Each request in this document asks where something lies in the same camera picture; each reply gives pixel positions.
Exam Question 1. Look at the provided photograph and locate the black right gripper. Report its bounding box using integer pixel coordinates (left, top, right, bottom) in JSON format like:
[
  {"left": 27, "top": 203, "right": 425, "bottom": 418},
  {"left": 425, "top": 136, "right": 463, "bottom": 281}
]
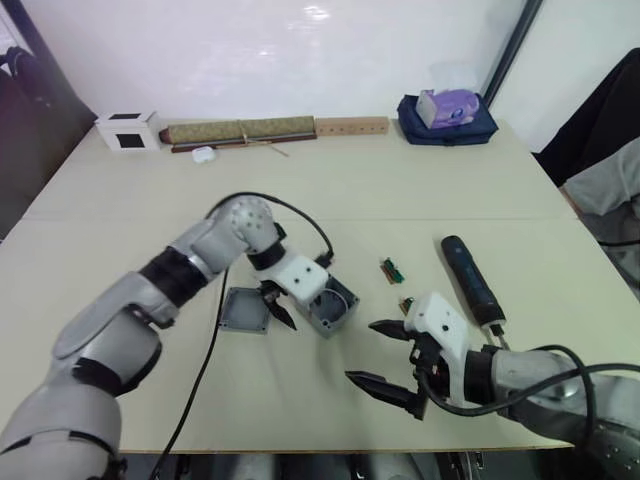
[{"left": 345, "top": 319, "right": 454, "bottom": 421}]

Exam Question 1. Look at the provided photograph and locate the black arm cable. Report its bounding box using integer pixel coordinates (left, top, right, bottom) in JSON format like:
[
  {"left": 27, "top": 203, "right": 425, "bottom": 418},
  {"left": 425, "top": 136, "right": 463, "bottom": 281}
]
[
  {"left": 417, "top": 343, "right": 640, "bottom": 416},
  {"left": 149, "top": 191, "right": 335, "bottom": 480}
]

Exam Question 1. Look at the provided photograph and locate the dark chair with bag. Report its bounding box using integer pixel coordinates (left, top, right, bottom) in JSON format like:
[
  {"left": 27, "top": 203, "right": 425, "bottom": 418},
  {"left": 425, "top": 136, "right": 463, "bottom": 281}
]
[{"left": 0, "top": 45, "right": 97, "bottom": 242}]

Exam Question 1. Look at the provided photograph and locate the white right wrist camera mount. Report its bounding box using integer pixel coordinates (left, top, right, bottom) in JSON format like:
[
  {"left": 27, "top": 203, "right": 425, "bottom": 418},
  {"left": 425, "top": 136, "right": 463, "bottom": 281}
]
[{"left": 403, "top": 292, "right": 474, "bottom": 407}]

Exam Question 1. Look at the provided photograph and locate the purple tissue pack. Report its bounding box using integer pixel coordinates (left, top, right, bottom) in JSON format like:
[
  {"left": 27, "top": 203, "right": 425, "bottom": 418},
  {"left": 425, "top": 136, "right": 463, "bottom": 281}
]
[{"left": 416, "top": 60, "right": 482, "bottom": 129}]

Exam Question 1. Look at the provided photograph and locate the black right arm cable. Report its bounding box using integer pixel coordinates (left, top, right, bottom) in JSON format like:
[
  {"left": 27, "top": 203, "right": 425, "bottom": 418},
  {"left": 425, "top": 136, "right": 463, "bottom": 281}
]
[{"left": 417, "top": 343, "right": 640, "bottom": 416}]

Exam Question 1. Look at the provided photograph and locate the dark metal post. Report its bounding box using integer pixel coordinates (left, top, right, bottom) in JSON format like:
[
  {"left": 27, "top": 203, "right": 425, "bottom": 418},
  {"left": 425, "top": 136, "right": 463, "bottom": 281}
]
[{"left": 483, "top": 0, "right": 545, "bottom": 107}]

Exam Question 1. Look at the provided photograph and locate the rolled olive bamboo mat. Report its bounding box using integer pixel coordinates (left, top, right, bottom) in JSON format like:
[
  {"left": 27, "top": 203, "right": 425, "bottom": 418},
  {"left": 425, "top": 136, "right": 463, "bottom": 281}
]
[{"left": 158, "top": 115, "right": 316, "bottom": 146}]

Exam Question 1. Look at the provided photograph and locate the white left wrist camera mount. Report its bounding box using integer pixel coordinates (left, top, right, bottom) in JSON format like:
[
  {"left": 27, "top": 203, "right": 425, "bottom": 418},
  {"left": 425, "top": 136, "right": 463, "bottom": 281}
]
[{"left": 257, "top": 252, "right": 331, "bottom": 306}]

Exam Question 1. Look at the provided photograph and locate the wooden block with holes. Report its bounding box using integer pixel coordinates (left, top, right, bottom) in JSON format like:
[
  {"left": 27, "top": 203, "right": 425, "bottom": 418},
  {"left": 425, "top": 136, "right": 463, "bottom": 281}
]
[{"left": 314, "top": 116, "right": 390, "bottom": 138}]

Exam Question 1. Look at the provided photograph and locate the white box with black squares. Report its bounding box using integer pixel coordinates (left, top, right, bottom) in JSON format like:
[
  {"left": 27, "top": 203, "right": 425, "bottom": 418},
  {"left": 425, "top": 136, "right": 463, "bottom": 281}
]
[{"left": 94, "top": 110, "right": 161, "bottom": 153}]

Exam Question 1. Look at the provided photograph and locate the grey metal box lid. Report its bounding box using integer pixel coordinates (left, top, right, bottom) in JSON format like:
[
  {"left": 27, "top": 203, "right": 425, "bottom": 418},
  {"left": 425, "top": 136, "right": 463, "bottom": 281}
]
[{"left": 219, "top": 286, "right": 272, "bottom": 337}]

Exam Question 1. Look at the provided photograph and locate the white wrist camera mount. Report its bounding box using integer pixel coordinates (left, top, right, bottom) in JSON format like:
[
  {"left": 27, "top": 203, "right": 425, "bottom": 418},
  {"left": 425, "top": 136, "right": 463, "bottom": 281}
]
[
  {"left": 403, "top": 292, "right": 474, "bottom": 407},
  {"left": 257, "top": 252, "right": 331, "bottom": 306}
]

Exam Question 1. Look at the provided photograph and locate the black jacket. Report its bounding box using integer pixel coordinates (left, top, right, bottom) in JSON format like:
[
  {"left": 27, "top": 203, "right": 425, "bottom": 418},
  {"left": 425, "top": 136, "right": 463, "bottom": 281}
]
[{"left": 532, "top": 48, "right": 640, "bottom": 187}]

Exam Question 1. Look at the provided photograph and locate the grey metal box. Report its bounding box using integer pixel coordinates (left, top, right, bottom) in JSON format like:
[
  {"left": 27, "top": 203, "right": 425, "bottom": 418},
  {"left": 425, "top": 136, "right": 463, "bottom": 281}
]
[{"left": 298, "top": 277, "right": 360, "bottom": 340}]

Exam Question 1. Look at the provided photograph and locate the dark red wooden bar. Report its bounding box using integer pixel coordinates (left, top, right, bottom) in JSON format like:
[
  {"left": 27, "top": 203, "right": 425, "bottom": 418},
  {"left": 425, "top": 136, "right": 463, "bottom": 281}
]
[{"left": 170, "top": 131, "right": 318, "bottom": 154}]

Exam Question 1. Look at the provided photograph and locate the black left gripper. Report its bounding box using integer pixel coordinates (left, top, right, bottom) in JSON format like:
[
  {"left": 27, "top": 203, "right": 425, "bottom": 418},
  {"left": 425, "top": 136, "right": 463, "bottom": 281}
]
[{"left": 257, "top": 279, "right": 299, "bottom": 332}]

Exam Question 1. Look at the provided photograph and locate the dark blue electric screwdriver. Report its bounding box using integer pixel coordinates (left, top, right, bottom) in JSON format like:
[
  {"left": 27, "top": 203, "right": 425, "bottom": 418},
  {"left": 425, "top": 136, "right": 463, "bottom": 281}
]
[{"left": 440, "top": 235, "right": 510, "bottom": 351}]

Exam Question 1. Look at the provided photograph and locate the dark blue pouch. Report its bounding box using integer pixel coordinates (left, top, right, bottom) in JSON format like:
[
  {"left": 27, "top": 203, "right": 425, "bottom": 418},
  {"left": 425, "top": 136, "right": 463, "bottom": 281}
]
[{"left": 397, "top": 92, "right": 500, "bottom": 147}]

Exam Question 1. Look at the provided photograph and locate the grey cloth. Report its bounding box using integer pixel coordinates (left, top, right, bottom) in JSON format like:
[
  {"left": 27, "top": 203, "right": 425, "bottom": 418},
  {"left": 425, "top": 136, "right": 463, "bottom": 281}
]
[{"left": 563, "top": 144, "right": 640, "bottom": 217}]

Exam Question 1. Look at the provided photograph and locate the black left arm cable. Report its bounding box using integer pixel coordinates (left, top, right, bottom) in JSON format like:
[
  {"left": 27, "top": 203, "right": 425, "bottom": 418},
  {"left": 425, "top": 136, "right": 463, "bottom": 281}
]
[{"left": 149, "top": 191, "right": 335, "bottom": 480}]

